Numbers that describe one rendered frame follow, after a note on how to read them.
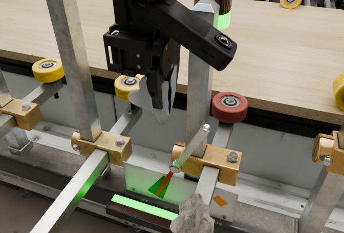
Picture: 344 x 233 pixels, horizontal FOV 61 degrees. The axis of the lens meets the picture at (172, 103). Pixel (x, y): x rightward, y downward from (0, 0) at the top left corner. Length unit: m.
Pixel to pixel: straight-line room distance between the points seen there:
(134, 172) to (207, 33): 0.42
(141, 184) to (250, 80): 0.37
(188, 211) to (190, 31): 0.30
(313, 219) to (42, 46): 0.85
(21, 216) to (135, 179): 1.06
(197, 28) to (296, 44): 0.68
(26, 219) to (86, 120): 1.08
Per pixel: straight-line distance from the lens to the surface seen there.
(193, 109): 0.52
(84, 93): 0.62
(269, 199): 0.87
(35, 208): 1.71
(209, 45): 0.35
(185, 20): 0.36
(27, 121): 0.78
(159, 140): 0.92
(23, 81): 1.10
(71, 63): 0.59
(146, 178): 0.69
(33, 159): 0.90
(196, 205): 0.51
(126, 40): 0.37
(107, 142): 0.69
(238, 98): 0.69
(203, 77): 0.47
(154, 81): 0.37
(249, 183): 0.89
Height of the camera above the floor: 1.30
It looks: 37 degrees down
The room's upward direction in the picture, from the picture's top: straight up
